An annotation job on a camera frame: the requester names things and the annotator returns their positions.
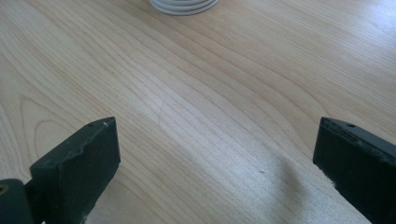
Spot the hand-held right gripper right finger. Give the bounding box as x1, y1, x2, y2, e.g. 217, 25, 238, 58
312, 116, 396, 224

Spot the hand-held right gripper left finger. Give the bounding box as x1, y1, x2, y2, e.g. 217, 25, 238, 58
29, 116, 121, 224

